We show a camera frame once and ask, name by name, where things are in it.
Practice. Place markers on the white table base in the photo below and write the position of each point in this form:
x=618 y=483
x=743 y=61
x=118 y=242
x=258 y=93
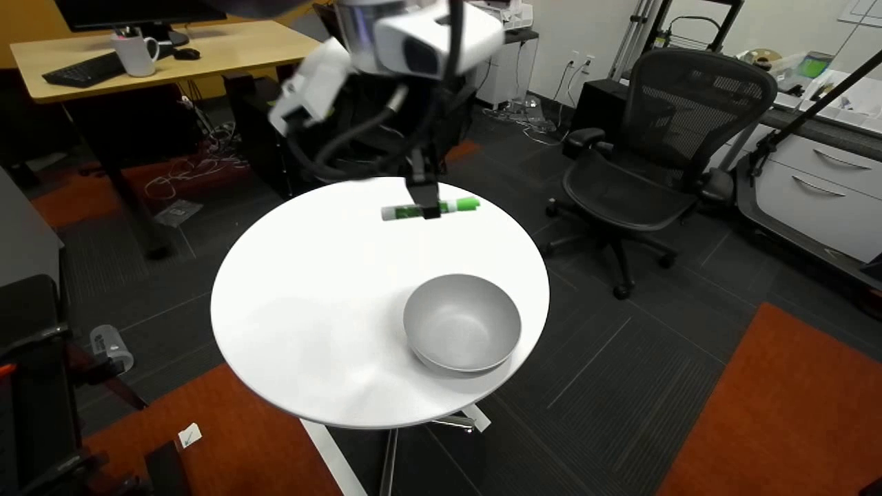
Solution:
x=331 y=460

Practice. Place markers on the white mug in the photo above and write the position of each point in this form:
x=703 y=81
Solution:
x=135 y=54

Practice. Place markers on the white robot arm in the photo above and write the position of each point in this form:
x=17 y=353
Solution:
x=414 y=38

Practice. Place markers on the black keyboard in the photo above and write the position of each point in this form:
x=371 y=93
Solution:
x=86 y=71

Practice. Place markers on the black tripod pole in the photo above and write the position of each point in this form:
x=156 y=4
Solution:
x=808 y=105

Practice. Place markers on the white drawer cabinet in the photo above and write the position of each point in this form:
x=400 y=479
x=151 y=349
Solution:
x=816 y=183

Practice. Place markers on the green and white device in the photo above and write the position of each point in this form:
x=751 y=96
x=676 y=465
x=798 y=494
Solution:
x=815 y=64

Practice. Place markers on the black floor box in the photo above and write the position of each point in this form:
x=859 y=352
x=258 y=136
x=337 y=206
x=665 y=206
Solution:
x=603 y=104

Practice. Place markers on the black padded office chair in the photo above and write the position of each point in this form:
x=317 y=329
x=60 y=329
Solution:
x=375 y=140

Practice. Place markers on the black computer mouse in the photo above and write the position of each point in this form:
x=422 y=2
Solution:
x=186 y=54

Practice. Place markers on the black monitor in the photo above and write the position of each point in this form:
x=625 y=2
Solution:
x=140 y=9

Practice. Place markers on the black mesh office chair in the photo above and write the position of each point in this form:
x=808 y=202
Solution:
x=656 y=140

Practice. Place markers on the small white paper tag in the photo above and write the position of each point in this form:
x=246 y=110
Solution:
x=192 y=436

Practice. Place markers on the black computer tower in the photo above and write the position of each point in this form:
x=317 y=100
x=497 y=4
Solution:
x=258 y=129

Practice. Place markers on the black equipment stand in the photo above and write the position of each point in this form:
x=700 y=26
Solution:
x=36 y=395

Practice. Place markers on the green marker with white label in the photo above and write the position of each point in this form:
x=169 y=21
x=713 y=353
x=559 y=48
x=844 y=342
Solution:
x=455 y=206

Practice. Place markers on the grey round bowl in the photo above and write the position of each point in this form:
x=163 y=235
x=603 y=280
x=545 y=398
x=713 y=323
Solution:
x=461 y=320

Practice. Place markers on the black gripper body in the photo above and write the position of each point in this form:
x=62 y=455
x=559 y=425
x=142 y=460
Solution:
x=425 y=126

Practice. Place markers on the light wooden desk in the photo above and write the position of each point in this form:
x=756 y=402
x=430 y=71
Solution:
x=193 y=50

